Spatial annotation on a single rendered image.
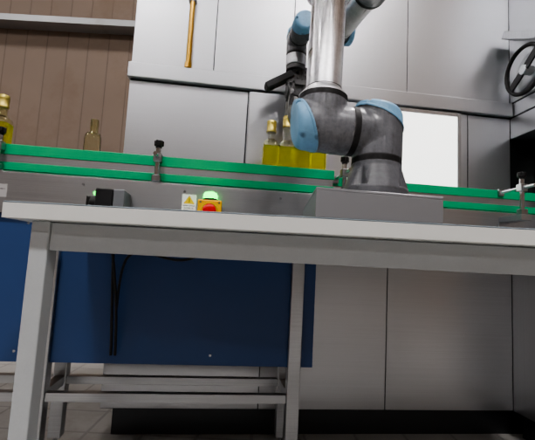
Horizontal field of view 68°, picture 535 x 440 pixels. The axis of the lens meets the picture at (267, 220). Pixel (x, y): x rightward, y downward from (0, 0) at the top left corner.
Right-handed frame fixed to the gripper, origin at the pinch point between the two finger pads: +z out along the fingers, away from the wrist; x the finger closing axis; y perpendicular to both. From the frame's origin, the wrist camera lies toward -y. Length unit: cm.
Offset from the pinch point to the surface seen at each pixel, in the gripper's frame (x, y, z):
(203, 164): -13.3, -28.7, 22.6
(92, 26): 237, -151, -161
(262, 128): 12.2, -7.8, 0.3
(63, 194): -15, -69, 35
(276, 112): 12.1, -2.6, -7.0
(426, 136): 12, 61, -3
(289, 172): -13.6, -1.0, 22.9
